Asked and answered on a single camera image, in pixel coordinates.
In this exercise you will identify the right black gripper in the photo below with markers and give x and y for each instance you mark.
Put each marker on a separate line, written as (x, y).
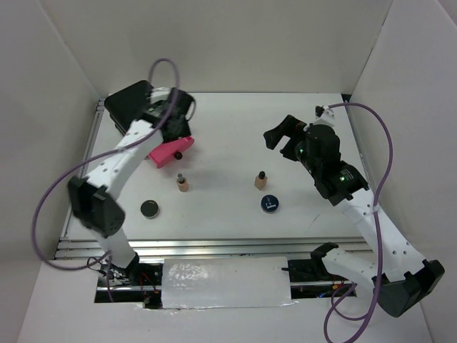
(290, 124)

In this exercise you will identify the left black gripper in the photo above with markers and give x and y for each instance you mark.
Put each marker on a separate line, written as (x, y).
(186, 131)

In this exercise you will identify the pink drawer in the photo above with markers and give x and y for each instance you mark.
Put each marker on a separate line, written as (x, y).
(170, 151)

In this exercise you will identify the foundation bottle with black cap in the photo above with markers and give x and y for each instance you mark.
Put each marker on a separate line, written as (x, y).
(260, 180)

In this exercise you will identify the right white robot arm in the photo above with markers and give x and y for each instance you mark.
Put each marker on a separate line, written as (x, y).
(406, 276)

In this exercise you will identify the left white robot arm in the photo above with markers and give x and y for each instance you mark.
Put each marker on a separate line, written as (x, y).
(94, 197)

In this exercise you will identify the black drawer organizer box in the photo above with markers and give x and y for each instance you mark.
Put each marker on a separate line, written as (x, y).
(125, 105)

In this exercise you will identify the foundation bottle with silver pump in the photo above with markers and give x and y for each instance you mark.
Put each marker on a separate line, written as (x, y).
(182, 183)

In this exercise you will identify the blue round cream jar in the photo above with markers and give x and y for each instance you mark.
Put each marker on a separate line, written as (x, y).
(269, 204)

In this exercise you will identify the black round compact jar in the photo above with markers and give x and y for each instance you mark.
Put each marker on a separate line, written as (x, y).
(149, 209)

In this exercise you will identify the white taped cover plate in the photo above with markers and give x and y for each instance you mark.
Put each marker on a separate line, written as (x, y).
(242, 282)

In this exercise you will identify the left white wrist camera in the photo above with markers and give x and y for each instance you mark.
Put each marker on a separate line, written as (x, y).
(159, 93)

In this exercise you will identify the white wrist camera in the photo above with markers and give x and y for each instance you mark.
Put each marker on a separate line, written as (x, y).
(324, 116)
(159, 93)

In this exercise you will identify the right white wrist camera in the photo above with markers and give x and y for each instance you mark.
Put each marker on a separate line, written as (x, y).
(324, 116)

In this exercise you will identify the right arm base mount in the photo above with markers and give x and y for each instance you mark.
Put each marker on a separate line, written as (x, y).
(311, 282)

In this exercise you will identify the aluminium front rail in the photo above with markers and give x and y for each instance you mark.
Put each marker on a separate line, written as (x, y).
(293, 247)

